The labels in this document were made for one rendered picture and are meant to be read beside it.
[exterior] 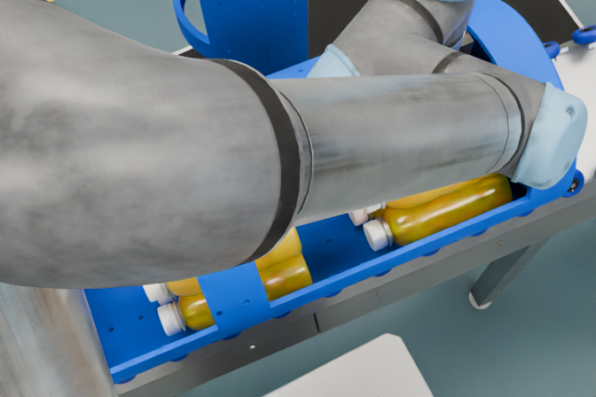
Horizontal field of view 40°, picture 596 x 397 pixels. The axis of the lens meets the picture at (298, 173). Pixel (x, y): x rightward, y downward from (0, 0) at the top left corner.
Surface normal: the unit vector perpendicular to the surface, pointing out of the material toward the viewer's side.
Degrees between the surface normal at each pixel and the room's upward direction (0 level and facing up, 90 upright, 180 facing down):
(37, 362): 66
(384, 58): 25
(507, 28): 14
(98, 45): 37
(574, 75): 0
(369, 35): 19
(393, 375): 0
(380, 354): 0
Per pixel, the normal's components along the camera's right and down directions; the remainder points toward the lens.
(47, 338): 0.73, 0.42
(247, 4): 0.22, 0.90
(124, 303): -0.07, -0.48
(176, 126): 0.56, -0.26
